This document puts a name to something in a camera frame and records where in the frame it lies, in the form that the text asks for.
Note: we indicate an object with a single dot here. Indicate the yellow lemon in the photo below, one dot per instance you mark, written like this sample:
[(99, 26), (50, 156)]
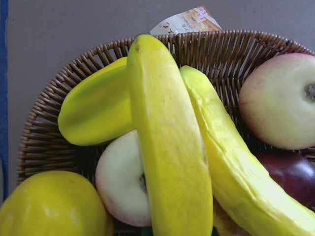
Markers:
[(55, 203)]

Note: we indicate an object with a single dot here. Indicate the pink white peach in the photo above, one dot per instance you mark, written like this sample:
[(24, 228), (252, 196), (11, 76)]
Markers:
[(277, 101)]

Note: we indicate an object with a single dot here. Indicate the paper price tag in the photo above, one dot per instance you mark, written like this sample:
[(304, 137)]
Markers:
[(197, 19)]

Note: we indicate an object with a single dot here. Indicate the yellow star fruit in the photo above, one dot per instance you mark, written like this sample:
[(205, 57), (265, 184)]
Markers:
[(98, 108)]

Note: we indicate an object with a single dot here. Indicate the yellow banana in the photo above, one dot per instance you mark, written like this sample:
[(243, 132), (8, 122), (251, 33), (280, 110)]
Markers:
[(173, 156), (241, 185)]

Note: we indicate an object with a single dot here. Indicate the dark purple plum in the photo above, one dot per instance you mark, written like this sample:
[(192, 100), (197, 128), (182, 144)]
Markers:
[(293, 172)]

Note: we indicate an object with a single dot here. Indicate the pale green apple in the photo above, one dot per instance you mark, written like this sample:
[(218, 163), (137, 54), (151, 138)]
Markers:
[(120, 181)]

